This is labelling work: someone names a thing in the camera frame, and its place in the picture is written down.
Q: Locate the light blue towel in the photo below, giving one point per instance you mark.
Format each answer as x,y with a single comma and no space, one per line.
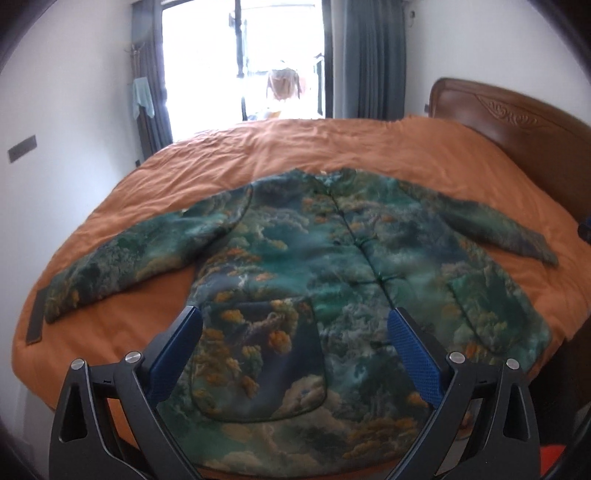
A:
143,97

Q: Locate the grey curtain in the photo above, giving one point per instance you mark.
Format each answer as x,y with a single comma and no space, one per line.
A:
154,101
376,60

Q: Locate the carved wooden headboard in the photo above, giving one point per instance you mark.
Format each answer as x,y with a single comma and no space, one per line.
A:
531,124

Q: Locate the wooden coat rack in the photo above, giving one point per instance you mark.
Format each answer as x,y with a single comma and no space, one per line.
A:
134,60

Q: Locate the person's orange sweater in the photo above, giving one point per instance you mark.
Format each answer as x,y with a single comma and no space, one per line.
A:
556,464

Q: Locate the bed with orange quilt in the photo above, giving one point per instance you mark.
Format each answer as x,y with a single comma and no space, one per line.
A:
277,143

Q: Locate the green cloud print padded jacket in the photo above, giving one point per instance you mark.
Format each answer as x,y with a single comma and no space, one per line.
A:
300,258

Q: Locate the glass balcony door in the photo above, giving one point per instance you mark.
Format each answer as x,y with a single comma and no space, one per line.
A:
203,69

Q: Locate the grey wall switch panel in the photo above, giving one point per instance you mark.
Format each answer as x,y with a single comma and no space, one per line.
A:
22,148

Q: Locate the hanging laundry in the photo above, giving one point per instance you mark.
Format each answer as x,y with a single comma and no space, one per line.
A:
282,81

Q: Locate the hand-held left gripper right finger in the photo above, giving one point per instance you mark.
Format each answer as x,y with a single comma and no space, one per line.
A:
413,350

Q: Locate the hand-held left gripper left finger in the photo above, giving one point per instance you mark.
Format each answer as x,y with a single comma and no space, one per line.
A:
178,350

